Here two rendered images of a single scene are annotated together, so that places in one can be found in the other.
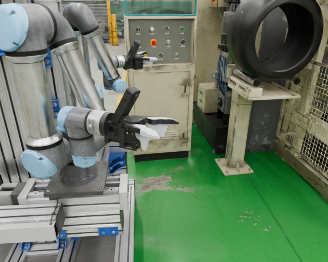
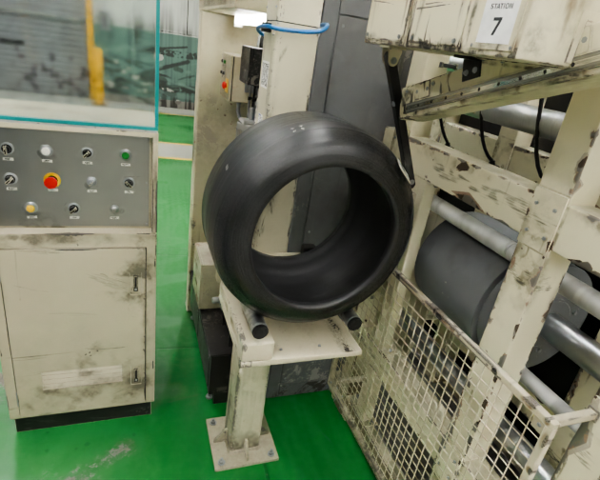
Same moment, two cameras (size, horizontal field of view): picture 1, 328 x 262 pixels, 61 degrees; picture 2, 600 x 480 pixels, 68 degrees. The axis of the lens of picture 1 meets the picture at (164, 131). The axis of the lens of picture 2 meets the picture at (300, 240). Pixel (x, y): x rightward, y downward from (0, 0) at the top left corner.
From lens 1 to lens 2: 0.90 m
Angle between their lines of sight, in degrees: 12
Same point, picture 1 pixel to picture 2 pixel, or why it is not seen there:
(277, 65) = (324, 268)
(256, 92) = (260, 351)
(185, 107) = (136, 319)
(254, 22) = (248, 205)
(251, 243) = not seen: outside the picture
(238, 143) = (247, 404)
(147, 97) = (38, 302)
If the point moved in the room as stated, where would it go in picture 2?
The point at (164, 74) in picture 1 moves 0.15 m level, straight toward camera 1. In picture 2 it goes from (82, 251) to (69, 272)
